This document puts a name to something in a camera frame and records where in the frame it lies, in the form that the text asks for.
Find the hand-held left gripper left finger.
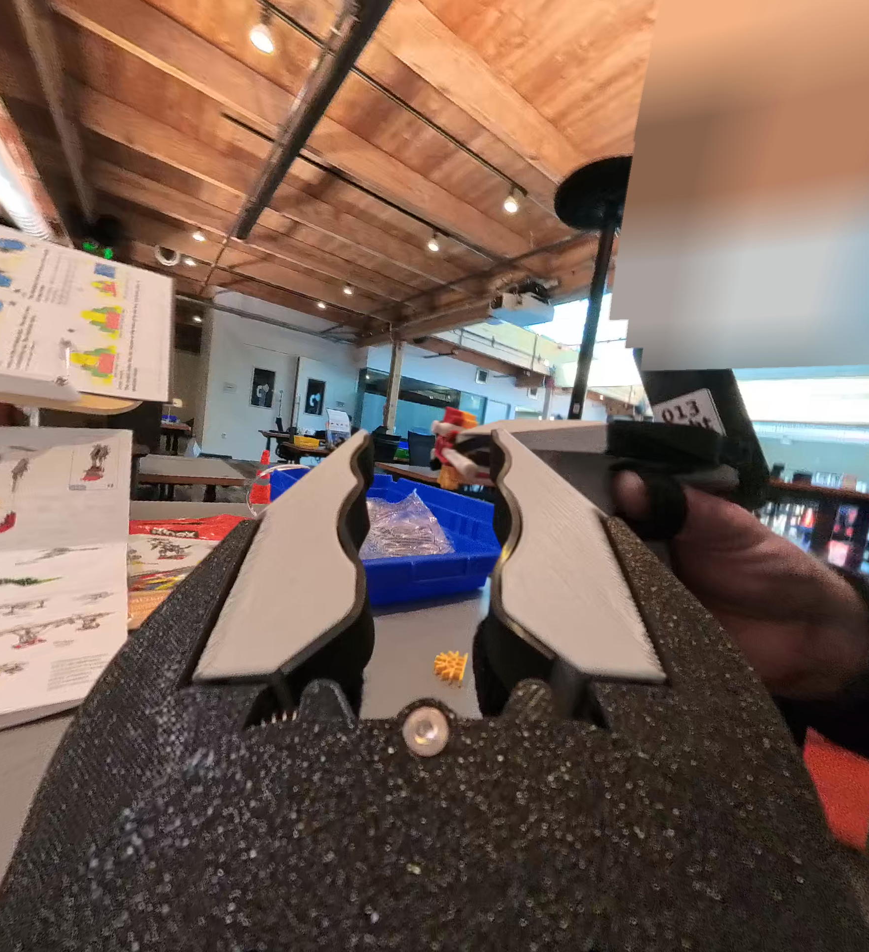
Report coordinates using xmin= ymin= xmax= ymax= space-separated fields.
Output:
xmin=191 ymin=428 xmax=377 ymax=685

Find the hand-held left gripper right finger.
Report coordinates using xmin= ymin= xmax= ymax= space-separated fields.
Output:
xmin=488 ymin=427 xmax=668 ymax=718

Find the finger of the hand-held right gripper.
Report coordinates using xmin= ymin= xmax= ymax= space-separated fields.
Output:
xmin=512 ymin=433 xmax=616 ymax=516
xmin=479 ymin=418 xmax=612 ymax=436

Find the orange and red toy bag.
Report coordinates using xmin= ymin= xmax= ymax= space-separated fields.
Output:
xmin=128 ymin=513 xmax=253 ymax=629

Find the white ceiling projector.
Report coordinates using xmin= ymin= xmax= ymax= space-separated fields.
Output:
xmin=488 ymin=279 xmax=558 ymax=328

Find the blue plastic bin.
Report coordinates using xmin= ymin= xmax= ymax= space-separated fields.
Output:
xmin=269 ymin=465 xmax=502 ymax=607

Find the clear plastic bag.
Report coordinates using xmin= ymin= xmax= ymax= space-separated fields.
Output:
xmin=360 ymin=491 xmax=456 ymax=559

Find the black pole with round base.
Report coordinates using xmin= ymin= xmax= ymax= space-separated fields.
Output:
xmin=554 ymin=156 xmax=632 ymax=421

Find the white printed instruction sheet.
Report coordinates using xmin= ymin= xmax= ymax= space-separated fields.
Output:
xmin=0 ymin=427 xmax=134 ymax=726

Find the white illustrated task sheet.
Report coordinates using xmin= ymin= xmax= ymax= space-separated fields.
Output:
xmin=0 ymin=212 xmax=175 ymax=406

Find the row of ceiling spotlights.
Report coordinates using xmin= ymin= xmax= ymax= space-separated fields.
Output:
xmin=178 ymin=15 xmax=532 ymax=324

